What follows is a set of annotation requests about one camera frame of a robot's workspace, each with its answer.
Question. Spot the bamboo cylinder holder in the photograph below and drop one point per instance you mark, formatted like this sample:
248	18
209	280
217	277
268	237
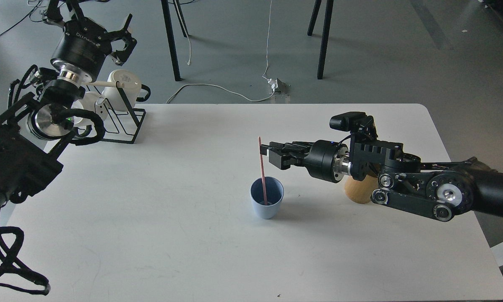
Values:
360	191

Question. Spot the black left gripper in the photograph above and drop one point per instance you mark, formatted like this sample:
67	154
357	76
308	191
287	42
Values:
80	47

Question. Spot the black table leg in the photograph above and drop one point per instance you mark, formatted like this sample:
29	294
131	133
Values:
325	34
170	36

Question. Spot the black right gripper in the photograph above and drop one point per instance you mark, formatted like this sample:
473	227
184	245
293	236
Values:
326	160

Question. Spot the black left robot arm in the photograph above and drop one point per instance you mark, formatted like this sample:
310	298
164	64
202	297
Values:
40	122

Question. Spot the white mug upper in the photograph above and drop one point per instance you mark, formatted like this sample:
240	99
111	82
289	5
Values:
132	87

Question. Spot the black table leg right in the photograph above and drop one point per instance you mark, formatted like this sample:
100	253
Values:
325	34

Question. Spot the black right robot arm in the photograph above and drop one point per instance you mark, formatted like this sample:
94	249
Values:
399	180

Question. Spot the blue plastic cup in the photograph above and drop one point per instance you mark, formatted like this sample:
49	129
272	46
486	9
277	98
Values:
267	199

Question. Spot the white mug lower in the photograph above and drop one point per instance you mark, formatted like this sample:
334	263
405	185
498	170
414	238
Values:
91	101

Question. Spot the pink chopstick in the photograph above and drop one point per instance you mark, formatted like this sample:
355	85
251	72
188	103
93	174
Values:
263	179

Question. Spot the white mug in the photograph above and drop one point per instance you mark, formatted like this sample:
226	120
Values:
91	101
132	87

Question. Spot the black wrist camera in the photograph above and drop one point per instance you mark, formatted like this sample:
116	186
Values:
360	125

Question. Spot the black wire mug rack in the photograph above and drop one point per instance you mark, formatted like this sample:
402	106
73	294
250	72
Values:
118	127

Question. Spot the black table leg left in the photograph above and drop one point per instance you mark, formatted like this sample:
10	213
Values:
170	36

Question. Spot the floor power socket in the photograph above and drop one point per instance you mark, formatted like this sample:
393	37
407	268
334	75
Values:
277	86

